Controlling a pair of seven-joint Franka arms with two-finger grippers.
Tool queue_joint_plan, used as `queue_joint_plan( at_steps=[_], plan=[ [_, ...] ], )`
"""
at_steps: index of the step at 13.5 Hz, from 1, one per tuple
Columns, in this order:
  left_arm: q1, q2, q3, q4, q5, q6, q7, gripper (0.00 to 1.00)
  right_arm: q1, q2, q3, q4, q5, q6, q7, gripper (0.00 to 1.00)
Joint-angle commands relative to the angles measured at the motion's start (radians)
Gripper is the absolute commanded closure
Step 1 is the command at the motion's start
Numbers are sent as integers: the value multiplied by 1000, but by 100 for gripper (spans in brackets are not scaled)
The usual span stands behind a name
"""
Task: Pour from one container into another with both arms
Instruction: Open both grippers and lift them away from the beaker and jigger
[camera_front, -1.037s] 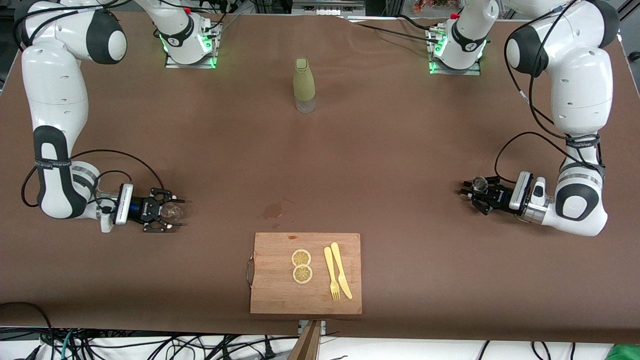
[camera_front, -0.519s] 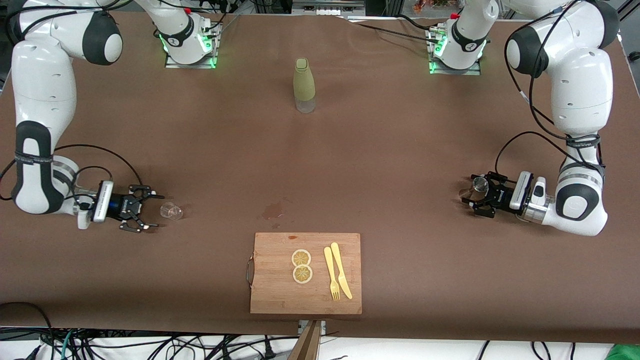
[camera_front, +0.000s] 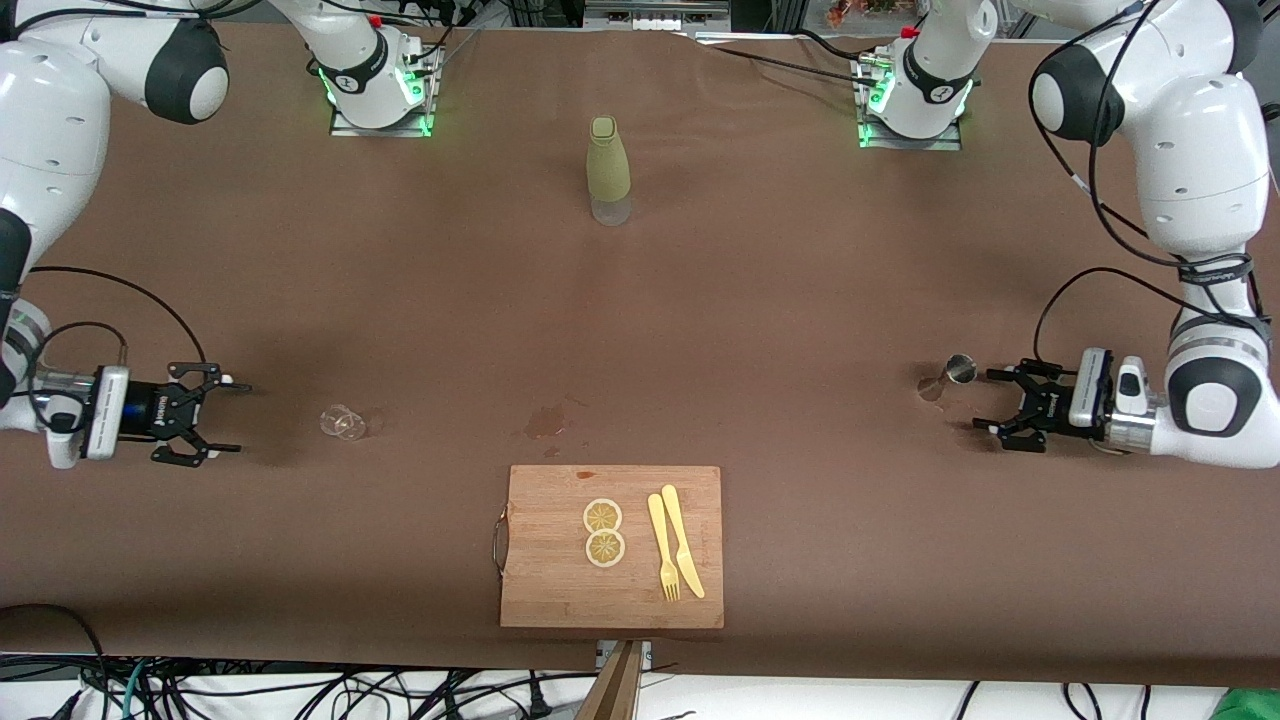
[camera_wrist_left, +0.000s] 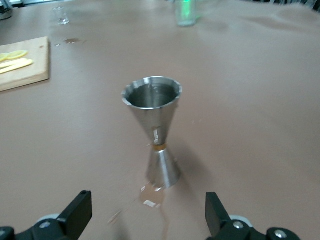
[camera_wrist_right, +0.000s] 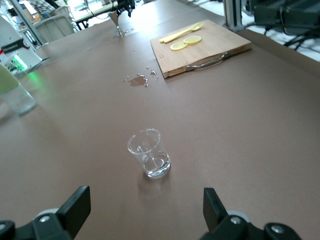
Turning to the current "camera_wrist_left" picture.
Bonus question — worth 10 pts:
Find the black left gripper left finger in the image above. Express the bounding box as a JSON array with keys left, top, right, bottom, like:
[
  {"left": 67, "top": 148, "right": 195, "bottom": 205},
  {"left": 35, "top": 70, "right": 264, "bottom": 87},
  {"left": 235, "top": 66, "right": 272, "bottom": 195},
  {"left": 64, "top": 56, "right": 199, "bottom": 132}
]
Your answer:
[{"left": 0, "top": 190, "right": 93, "bottom": 240}]

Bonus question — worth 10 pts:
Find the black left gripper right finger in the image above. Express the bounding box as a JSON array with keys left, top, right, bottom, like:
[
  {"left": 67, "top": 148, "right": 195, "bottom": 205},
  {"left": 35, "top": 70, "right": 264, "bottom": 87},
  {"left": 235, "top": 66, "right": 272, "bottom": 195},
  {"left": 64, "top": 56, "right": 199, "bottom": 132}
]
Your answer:
[{"left": 205, "top": 191, "right": 301, "bottom": 240}]

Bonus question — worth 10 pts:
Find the steel double jigger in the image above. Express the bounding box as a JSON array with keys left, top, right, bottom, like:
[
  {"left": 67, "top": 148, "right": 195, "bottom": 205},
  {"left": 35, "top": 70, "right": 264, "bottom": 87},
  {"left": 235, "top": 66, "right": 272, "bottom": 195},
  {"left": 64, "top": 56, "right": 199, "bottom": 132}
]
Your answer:
[{"left": 121, "top": 75, "right": 183, "bottom": 188}]

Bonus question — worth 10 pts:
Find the small clear glass cup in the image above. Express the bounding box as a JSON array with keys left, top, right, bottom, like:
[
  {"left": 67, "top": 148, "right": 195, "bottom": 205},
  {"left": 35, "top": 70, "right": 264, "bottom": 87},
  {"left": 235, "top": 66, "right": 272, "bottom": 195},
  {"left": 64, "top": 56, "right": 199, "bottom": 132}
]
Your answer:
[{"left": 52, "top": 6, "right": 71, "bottom": 26}]

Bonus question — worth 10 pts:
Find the clear liquid puddle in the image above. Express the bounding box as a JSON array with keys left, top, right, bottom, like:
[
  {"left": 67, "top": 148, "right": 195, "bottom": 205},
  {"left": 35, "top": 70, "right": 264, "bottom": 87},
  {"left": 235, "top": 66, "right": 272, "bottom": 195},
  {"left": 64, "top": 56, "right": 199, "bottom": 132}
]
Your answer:
[{"left": 107, "top": 182, "right": 168, "bottom": 226}]

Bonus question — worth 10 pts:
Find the brown table cloth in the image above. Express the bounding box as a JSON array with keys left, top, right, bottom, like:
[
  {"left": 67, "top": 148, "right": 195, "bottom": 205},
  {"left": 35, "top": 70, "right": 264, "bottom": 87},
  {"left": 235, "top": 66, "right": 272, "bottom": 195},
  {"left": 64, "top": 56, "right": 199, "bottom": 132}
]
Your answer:
[{"left": 0, "top": 0, "right": 320, "bottom": 240}]

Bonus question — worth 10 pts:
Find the wooden cutting board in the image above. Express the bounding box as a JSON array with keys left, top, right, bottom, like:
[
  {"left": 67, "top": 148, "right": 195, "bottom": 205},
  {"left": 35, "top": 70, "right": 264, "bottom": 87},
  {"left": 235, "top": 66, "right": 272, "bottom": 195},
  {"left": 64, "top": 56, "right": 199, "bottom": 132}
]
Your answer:
[{"left": 0, "top": 36, "right": 51, "bottom": 93}]

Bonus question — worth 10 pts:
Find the yellow plastic knife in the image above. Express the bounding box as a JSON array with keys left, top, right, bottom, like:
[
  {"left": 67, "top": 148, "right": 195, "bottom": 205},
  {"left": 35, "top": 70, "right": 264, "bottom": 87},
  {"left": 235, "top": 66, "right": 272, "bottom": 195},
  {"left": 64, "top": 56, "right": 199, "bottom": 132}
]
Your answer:
[{"left": 0, "top": 59, "right": 35, "bottom": 75}]

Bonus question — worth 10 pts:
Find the brown liquid spill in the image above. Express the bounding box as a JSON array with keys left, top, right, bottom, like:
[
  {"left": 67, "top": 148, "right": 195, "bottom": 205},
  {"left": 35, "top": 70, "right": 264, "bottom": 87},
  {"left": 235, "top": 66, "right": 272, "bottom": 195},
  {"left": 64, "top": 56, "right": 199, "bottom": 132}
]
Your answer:
[{"left": 55, "top": 37, "right": 88, "bottom": 47}]

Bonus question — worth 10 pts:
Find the green sleeved glass bottle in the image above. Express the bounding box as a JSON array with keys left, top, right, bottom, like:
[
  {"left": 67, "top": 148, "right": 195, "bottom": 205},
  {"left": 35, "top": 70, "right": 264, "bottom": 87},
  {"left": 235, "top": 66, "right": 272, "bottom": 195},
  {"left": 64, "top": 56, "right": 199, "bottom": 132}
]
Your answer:
[{"left": 174, "top": 0, "right": 198, "bottom": 28}]

